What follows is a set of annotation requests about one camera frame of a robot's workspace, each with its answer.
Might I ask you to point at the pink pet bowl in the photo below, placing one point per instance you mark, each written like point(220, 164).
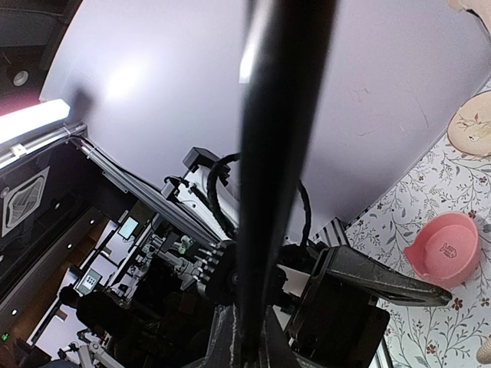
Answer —
point(446, 251)

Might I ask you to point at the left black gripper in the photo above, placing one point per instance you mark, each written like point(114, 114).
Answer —
point(337, 322)

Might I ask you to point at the front aluminium rail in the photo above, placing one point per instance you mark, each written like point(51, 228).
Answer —
point(332, 235)

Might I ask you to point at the beige leaf plate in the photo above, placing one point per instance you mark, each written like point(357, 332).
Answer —
point(469, 129)

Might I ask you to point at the person in background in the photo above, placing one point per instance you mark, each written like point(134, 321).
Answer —
point(103, 315)

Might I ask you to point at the floral table cloth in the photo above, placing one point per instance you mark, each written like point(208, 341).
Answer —
point(458, 334)

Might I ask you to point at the black tent pole one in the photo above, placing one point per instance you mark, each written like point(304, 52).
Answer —
point(281, 70)

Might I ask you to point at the beige pet tent fabric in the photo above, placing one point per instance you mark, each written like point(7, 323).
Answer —
point(482, 8)

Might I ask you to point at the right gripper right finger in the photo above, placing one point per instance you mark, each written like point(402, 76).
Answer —
point(274, 350)

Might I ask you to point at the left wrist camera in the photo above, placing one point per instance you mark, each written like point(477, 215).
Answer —
point(198, 162)

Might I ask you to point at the ceiling light tube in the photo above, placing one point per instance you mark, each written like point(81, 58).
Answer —
point(23, 121)

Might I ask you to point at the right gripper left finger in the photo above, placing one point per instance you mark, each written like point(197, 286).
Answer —
point(223, 349)

